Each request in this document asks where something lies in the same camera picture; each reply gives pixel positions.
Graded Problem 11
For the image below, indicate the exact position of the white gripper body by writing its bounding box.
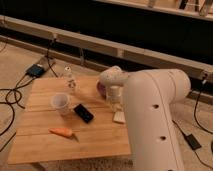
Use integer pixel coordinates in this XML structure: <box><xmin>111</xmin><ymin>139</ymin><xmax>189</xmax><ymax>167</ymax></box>
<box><xmin>106</xmin><ymin>86</ymin><xmax>122</xmax><ymax>112</ymax></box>

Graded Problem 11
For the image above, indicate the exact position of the white sponge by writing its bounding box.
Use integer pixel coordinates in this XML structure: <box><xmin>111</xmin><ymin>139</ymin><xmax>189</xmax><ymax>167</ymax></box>
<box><xmin>113</xmin><ymin>111</ymin><xmax>125</xmax><ymax>124</ymax></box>

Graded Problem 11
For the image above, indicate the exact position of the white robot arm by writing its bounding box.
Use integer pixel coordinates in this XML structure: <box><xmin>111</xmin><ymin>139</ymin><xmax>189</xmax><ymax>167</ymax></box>
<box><xmin>99</xmin><ymin>66</ymin><xmax>191</xmax><ymax>171</ymax></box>

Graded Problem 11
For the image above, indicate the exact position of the purple bowl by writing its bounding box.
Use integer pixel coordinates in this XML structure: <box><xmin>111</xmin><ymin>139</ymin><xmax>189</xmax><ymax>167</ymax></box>
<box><xmin>97</xmin><ymin>82</ymin><xmax>106</xmax><ymax>98</ymax></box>

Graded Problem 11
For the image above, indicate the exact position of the black smartphone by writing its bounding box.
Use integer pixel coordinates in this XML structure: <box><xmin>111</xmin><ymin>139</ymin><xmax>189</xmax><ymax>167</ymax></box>
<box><xmin>74</xmin><ymin>104</ymin><xmax>94</xmax><ymax>123</ymax></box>

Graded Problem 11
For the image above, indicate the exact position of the clear glass bottle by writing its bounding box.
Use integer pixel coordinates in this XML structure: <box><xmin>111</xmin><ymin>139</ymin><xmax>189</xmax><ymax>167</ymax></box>
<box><xmin>64</xmin><ymin>66</ymin><xmax>76</xmax><ymax>93</ymax></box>

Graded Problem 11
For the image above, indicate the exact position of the translucent plastic cup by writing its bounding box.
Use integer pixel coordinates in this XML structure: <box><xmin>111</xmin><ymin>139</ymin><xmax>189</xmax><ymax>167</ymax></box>
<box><xmin>50</xmin><ymin>93</ymin><xmax>70</xmax><ymax>116</ymax></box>

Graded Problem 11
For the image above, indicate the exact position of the orange carrot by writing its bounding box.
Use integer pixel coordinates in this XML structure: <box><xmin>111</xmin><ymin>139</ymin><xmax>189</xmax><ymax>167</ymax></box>
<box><xmin>49</xmin><ymin>128</ymin><xmax>77</xmax><ymax>139</ymax></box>

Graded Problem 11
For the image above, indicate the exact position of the black power adapter box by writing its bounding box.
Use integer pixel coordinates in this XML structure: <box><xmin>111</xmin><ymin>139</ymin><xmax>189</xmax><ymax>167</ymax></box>
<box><xmin>26</xmin><ymin>64</ymin><xmax>45</xmax><ymax>78</ymax></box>

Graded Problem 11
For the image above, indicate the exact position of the black power brick right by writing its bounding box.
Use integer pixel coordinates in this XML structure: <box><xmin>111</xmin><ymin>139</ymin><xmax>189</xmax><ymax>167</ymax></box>
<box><xmin>184</xmin><ymin>134</ymin><xmax>201</xmax><ymax>150</ymax></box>

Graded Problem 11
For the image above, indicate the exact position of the black cable right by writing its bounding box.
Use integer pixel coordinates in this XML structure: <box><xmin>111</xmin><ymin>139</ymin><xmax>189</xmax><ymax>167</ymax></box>
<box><xmin>171</xmin><ymin>78</ymin><xmax>213</xmax><ymax>161</ymax></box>

